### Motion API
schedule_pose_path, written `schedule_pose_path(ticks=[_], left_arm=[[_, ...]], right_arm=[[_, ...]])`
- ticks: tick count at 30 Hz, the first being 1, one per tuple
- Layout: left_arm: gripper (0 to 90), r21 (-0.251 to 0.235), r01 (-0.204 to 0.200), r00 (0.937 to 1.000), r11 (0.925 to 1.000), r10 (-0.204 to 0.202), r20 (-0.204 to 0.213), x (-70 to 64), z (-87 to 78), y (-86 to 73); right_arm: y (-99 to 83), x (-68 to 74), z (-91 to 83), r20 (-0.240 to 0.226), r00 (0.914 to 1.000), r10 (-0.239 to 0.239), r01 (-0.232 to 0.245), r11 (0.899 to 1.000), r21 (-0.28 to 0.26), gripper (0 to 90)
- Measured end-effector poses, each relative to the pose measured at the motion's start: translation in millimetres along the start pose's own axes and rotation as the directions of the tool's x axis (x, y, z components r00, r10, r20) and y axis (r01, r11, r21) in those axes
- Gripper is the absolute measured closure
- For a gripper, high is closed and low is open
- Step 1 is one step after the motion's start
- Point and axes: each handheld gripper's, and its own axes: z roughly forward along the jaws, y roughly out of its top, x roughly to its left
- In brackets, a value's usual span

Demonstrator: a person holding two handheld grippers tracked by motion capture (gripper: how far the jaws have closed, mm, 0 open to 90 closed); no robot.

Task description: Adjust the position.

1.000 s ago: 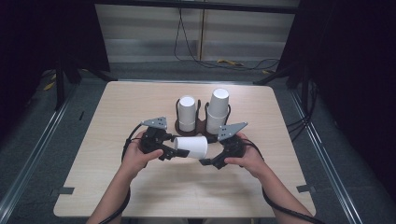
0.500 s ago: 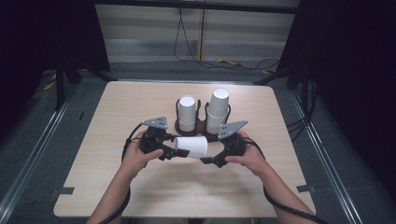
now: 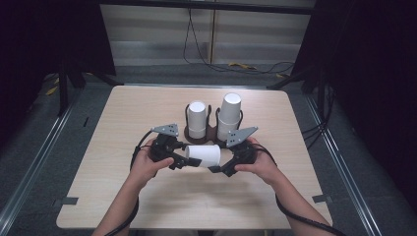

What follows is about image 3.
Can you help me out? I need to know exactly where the person's right hand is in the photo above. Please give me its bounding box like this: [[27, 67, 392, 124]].
[[233, 137, 283, 187]]

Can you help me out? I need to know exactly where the person's left hand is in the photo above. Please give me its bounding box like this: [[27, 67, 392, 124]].
[[129, 137, 176, 190]]

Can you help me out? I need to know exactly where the dark brown cup holder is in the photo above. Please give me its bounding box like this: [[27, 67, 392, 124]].
[[183, 103, 246, 149]]

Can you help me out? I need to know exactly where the black crossbar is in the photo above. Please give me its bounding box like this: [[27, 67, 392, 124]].
[[97, 0, 317, 16]]

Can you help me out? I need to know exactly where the black metal stand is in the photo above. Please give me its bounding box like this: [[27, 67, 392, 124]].
[[266, 65, 330, 124], [57, 57, 116, 118]]

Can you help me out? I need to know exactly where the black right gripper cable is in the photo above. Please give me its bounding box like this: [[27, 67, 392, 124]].
[[251, 143, 347, 236]]

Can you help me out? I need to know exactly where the bundle of black cables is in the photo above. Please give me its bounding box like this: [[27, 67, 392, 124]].
[[300, 83, 337, 150]]

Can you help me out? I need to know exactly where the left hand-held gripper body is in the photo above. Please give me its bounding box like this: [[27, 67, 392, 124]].
[[149, 123, 190, 171]]

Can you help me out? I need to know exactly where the grey tape piece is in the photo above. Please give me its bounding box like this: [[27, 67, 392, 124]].
[[311, 193, 333, 205], [60, 196, 80, 207]]

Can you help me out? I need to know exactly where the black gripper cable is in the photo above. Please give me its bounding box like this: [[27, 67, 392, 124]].
[[251, 143, 347, 236], [103, 130, 155, 236]]

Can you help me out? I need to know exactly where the white paper cup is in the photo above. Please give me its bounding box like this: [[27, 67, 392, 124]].
[[184, 144, 222, 168], [216, 116, 241, 143], [218, 91, 243, 125], [187, 100, 208, 140]]

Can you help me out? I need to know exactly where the black floor cable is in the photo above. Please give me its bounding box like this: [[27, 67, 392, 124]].
[[182, 7, 296, 76]]

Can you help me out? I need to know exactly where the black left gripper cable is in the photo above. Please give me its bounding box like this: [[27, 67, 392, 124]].
[[103, 130, 155, 236]]

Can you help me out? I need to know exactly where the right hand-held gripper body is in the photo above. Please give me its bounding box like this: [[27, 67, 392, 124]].
[[219, 126, 260, 178]]

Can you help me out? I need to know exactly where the aluminium floor rail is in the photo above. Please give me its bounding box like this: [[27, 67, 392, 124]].
[[303, 93, 383, 236], [0, 84, 87, 228]]

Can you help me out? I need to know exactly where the dark curtain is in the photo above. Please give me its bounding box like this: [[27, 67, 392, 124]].
[[0, 0, 116, 151], [290, 0, 417, 212]]

